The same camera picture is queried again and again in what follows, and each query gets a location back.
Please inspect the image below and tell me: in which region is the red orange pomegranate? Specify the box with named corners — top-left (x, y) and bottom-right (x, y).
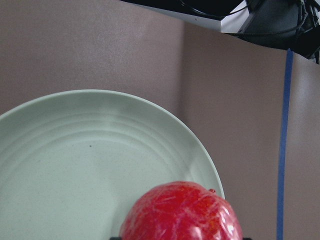
top-left (119, 181), bottom-right (243, 240)

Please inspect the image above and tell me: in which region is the mint green plate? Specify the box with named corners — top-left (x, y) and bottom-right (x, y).
top-left (0, 90), bottom-right (224, 240)

